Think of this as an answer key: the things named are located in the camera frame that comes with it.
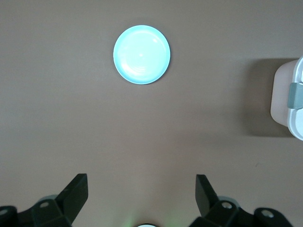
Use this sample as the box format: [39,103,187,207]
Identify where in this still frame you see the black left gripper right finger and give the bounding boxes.
[189,174,293,227]

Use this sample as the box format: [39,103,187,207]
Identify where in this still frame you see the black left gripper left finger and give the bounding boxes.
[0,174,89,227]

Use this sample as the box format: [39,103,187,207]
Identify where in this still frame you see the white lidded box grey latches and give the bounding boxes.
[269,55,303,140]

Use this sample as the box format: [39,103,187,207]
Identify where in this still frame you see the light blue round plate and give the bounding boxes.
[113,25,171,85]

